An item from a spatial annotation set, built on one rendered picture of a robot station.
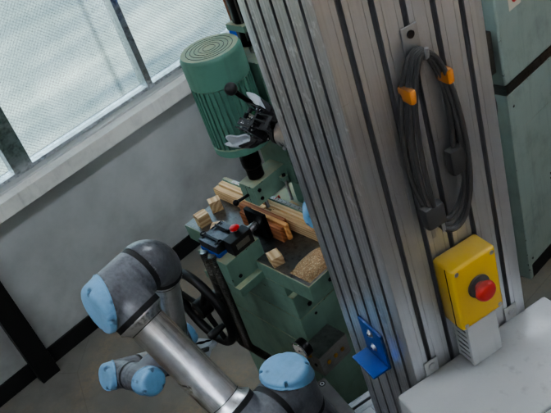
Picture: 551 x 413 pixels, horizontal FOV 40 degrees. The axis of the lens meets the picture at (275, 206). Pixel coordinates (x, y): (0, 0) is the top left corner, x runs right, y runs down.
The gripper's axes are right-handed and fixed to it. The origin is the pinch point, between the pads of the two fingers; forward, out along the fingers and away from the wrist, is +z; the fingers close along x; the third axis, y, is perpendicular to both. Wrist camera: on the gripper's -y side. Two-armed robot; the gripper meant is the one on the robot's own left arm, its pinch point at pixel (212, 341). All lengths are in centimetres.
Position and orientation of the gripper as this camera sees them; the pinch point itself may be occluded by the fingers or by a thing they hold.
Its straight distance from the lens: 224.4
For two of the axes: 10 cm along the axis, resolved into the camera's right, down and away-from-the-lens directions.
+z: 7.5, -1.0, 6.6
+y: -1.1, 9.6, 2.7
